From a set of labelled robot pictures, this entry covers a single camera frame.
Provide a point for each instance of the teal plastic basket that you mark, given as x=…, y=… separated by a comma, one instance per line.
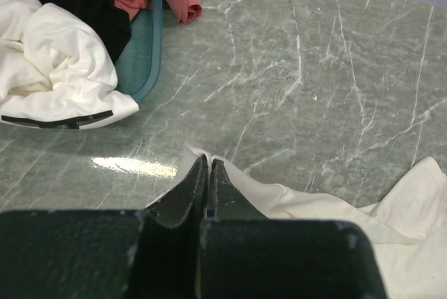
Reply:
x=139, y=66

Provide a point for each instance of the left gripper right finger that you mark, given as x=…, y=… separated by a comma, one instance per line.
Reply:
x=224, y=200

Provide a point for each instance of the cream white t-shirt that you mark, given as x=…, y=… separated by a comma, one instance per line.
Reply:
x=407, y=228

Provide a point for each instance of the white t-shirt black trim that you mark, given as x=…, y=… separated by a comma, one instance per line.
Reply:
x=55, y=71

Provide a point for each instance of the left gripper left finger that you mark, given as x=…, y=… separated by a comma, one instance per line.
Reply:
x=185, y=199

